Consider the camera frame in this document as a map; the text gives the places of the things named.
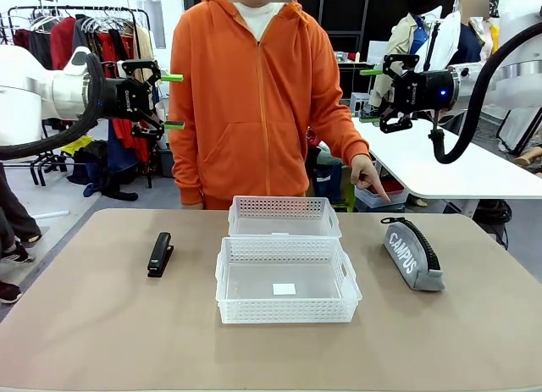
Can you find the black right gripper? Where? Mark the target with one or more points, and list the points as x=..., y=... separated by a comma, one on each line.
x=423, y=91

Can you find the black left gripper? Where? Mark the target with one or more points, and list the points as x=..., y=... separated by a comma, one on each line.
x=123, y=97

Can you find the black stapler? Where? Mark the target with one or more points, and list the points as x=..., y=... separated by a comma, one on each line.
x=160, y=252

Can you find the grey Campus pencil case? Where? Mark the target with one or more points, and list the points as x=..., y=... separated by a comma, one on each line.
x=406, y=261

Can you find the person's right forearm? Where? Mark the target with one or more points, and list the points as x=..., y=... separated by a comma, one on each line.
x=184, y=167

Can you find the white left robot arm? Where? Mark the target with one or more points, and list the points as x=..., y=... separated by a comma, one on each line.
x=25, y=87

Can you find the person's left forearm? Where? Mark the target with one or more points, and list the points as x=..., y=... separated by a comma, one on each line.
x=347, y=134

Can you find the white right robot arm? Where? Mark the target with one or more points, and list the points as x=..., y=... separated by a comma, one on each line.
x=521, y=83

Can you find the person's left hand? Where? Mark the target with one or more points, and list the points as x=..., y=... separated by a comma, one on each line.
x=364, y=172

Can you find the person's right hand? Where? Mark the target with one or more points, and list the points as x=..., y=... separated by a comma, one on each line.
x=192, y=205

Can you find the long red hanging garment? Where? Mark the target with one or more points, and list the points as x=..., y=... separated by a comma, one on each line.
x=125, y=134

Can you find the beige hanging garment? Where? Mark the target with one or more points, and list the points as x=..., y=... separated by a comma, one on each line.
x=146, y=45

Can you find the mannequin in beige coat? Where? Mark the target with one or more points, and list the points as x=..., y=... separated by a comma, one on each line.
x=402, y=36

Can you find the orange cloth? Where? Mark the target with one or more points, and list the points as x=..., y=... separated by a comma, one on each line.
x=254, y=112

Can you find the red and black hanging garment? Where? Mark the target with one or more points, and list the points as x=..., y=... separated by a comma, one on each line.
x=112, y=45

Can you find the white hanging garment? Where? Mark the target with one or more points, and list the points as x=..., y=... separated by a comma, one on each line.
x=444, y=36

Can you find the dark clothes pile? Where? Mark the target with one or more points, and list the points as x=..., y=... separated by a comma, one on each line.
x=101, y=172

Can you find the clear storage box red contents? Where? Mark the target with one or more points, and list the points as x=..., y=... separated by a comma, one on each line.
x=381, y=195

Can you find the white rounded work table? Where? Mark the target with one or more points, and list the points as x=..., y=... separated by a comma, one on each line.
x=444, y=167

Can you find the yellow cloth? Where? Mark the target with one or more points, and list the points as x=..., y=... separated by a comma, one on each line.
x=76, y=144

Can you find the bystander in navy top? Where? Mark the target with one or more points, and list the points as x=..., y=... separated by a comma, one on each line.
x=470, y=40

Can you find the white perforated plastic basket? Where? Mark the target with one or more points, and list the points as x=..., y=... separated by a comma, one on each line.
x=241, y=205
x=279, y=311

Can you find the dark grey hanging garment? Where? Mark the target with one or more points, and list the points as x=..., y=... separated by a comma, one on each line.
x=40, y=49

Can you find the black metal clothes rack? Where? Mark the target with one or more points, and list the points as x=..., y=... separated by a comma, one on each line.
x=42, y=169

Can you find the white tube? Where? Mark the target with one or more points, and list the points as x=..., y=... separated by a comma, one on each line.
x=51, y=214

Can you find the bystander in dark trousers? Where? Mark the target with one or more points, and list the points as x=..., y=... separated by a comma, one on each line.
x=12, y=214

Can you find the white square sticker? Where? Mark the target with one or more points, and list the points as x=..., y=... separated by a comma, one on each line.
x=283, y=289

